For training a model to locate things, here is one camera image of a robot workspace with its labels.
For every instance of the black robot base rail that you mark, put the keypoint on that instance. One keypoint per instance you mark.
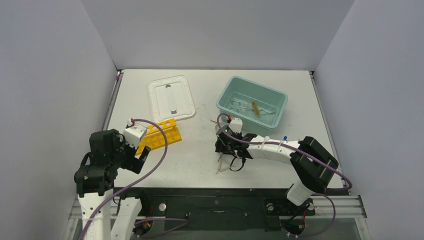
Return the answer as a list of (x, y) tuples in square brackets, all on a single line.
[(220, 209)]

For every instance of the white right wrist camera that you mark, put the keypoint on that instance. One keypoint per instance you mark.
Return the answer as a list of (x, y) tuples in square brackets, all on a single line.
[(235, 124)]

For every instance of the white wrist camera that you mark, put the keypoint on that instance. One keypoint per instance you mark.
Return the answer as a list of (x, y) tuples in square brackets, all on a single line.
[(134, 133), (235, 124)]

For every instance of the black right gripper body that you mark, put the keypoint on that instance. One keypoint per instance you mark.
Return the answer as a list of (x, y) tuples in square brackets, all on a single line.
[(224, 145)]

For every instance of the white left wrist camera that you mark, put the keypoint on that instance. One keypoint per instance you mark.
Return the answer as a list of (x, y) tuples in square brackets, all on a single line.
[(134, 133)]

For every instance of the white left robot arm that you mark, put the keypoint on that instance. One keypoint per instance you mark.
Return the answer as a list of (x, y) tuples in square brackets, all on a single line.
[(110, 150)]

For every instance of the white plastic bin lid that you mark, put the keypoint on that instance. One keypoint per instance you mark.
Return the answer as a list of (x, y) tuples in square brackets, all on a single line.
[(171, 98)]

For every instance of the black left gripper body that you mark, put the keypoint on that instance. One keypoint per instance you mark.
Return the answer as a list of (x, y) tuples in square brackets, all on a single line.
[(124, 154)]

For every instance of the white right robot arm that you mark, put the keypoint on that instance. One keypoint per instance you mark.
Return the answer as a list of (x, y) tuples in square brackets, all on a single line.
[(313, 164)]

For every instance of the metal crucible tongs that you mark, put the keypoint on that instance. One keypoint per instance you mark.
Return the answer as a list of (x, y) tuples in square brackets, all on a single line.
[(238, 106)]

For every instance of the teal plastic bin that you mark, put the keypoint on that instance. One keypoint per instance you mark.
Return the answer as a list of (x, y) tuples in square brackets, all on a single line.
[(246, 91)]

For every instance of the brown test tube brush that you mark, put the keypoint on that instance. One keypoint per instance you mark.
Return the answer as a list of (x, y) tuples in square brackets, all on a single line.
[(255, 109)]

